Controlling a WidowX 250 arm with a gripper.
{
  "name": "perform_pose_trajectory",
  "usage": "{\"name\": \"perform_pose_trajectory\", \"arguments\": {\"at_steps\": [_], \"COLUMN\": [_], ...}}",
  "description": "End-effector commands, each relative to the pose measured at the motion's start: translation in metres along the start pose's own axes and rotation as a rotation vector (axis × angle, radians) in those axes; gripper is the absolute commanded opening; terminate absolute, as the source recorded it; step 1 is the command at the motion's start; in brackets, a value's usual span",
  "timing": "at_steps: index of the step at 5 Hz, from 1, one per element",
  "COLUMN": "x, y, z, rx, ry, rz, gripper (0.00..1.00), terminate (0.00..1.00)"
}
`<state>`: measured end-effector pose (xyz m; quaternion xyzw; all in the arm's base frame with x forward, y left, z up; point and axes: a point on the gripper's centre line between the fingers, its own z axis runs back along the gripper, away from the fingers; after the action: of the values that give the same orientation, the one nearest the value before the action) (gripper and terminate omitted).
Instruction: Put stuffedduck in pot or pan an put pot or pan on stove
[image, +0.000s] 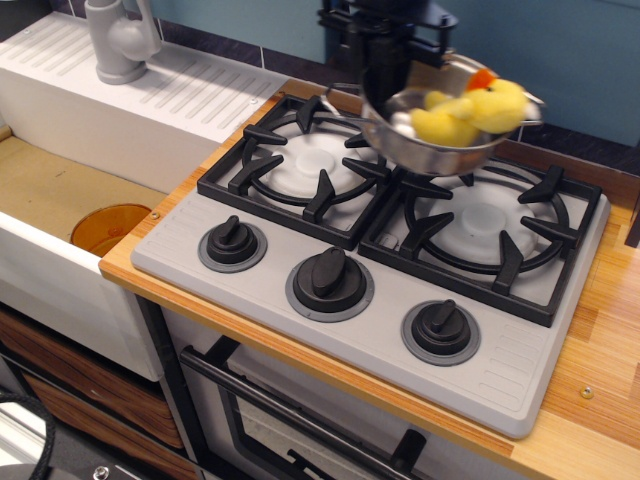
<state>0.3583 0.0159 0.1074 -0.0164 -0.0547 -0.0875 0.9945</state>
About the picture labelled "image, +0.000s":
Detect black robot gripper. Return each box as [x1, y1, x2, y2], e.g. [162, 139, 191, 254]
[318, 1, 458, 106]

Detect yellow stuffed duck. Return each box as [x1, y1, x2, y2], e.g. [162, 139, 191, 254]
[409, 69, 532, 148]

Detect black middle stove knob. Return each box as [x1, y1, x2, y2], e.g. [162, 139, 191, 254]
[285, 247, 375, 323]

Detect black stove knob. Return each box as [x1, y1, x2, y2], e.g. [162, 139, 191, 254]
[285, 247, 375, 323]
[198, 215, 268, 274]
[401, 299, 481, 367]

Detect black left stove knob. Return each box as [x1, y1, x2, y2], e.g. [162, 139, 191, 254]
[198, 215, 268, 274]

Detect grey toy stove top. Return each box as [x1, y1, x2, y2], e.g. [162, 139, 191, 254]
[129, 92, 612, 441]

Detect black right stove knob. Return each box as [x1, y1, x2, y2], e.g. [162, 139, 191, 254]
[401, 299, 481, 367]

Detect black left burner grate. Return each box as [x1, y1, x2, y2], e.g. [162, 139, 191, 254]
[197, 94, 394, 250]

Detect black burner grate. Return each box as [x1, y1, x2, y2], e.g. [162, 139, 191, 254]
[197, 94, 394, 250]
[358, 159, 604, 327]

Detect black right burner grate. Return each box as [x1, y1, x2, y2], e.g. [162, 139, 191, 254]
[358, 159, 604, 327]

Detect grey toy faucet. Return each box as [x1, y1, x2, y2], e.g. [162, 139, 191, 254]
[84, 0, 162, 85]

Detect white toy sink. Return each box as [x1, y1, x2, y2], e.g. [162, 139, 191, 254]
[1, 13, 285, 381]

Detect orange plastic plate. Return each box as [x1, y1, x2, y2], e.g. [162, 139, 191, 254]
[70, 203, 151, 257]

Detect wooden drawer fronts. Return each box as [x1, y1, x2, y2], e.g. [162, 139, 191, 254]
[1, 305, 198, 479]

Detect black oven door handle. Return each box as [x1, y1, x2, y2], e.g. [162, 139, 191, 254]
[179, 336, 427, 479]

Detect black braided foreground cable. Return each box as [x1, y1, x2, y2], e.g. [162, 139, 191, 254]
[0, 389, 58, 480]

